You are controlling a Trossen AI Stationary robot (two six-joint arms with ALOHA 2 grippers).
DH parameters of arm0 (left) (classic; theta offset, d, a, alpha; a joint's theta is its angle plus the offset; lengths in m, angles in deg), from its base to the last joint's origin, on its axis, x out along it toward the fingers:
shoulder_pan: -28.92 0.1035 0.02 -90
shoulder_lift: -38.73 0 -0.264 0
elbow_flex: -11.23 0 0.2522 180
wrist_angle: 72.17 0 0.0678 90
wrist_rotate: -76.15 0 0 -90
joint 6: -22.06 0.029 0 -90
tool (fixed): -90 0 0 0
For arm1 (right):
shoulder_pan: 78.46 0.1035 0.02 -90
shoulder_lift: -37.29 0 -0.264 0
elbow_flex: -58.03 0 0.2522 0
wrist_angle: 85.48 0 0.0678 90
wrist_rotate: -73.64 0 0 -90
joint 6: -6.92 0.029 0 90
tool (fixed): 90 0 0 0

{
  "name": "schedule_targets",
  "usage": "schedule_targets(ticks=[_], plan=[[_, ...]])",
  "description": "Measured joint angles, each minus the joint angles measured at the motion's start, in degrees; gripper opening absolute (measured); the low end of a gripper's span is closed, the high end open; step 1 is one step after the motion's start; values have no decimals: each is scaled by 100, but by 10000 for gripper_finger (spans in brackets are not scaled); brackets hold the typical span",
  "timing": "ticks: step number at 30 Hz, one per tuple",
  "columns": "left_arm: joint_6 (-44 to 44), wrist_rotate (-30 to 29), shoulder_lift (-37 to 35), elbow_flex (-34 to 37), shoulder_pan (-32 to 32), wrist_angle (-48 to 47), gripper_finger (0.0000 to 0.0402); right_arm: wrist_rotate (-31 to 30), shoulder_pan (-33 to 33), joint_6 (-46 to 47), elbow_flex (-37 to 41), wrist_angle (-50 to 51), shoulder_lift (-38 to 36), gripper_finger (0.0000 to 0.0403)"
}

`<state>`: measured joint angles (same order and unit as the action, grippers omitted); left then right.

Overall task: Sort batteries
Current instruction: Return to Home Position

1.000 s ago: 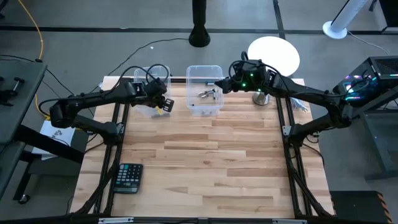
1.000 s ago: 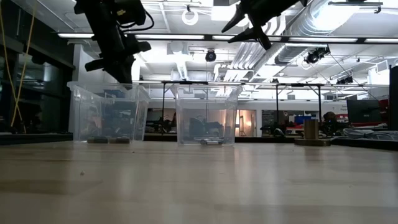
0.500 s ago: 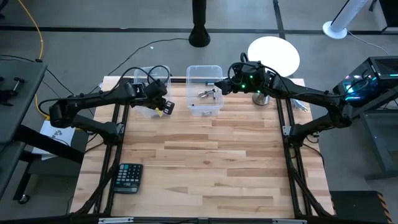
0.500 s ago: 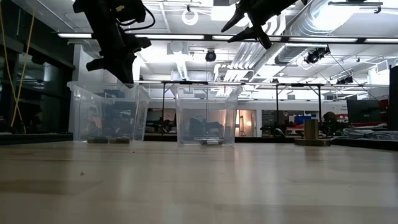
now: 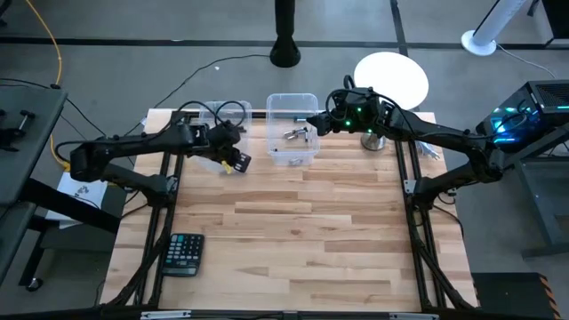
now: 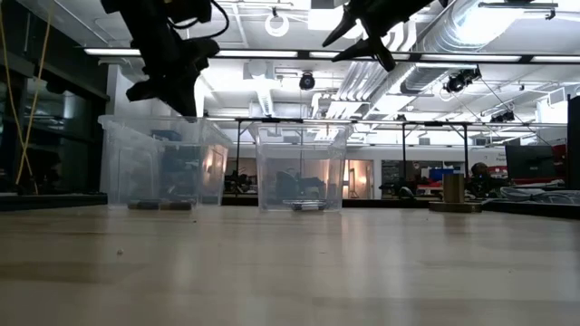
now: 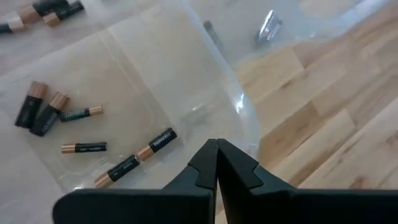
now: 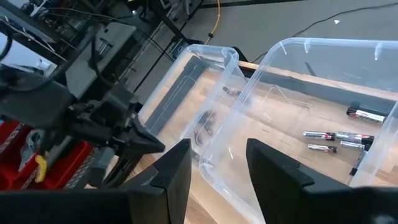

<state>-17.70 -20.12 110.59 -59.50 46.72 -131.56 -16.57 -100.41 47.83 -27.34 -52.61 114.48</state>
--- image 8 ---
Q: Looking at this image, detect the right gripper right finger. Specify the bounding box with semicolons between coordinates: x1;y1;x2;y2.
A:
246;138;398;224

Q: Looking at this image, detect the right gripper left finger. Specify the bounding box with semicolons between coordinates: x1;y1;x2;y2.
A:
0;138;192;224

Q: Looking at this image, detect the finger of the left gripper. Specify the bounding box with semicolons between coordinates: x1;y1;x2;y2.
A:
89;147;137;189
126;115;165;156

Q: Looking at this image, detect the clear plastic bin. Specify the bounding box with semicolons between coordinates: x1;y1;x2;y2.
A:
198;37;398;224
137;44;249;170

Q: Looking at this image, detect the silver black battery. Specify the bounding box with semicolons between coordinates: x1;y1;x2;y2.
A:
303;130;336;142
340;140;371;152
346;106;386;125
307;143;338;154
335;131;375;146

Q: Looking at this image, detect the black copper battery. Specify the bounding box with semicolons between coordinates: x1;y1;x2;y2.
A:
222;86;243;97
198;110;218;137

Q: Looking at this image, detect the red plastic crate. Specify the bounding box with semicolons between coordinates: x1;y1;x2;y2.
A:
0;119;96;190

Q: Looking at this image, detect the yellow tag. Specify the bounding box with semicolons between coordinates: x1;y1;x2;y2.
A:
34;154;48;184

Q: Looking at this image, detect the grey desk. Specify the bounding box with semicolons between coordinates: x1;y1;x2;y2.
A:
63;21;137;100

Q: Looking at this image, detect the black aluminium table frame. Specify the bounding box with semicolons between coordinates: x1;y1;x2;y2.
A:
144;46;398;138

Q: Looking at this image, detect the yellow extension cable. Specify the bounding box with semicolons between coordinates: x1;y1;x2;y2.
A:
204;0;222;45

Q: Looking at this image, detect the black floor cable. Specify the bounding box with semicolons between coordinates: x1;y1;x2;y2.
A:
251;2;398;63

